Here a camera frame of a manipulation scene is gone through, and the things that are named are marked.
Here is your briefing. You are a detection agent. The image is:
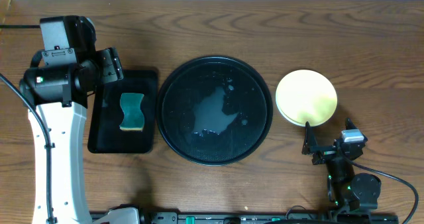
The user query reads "green yellow sponge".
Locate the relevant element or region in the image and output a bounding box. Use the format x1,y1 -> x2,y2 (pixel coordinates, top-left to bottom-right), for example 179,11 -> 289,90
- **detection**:
119,93 -> 145,131

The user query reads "rectangular black tray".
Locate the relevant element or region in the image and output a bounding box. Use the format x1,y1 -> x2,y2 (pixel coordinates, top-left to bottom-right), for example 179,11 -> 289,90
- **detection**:
87,70 -> 158,154

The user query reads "yellow plate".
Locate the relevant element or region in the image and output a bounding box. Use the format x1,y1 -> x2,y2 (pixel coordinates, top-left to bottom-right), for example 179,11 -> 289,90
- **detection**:
275,70 -> 338,127

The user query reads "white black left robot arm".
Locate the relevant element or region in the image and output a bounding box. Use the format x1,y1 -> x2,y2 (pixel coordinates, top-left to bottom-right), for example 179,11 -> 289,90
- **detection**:
20,48 -> 123,223

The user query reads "round black tray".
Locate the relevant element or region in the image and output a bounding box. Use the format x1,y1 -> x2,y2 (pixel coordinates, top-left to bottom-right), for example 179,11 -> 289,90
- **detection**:
156,56 -> 273,166

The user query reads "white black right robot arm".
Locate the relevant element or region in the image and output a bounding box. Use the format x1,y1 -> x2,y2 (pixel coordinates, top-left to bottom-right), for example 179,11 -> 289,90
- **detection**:
301,119 -> 381,222

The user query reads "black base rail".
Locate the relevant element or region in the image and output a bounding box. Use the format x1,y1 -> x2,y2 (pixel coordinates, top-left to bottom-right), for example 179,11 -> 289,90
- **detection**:
90,205 -> 399,224

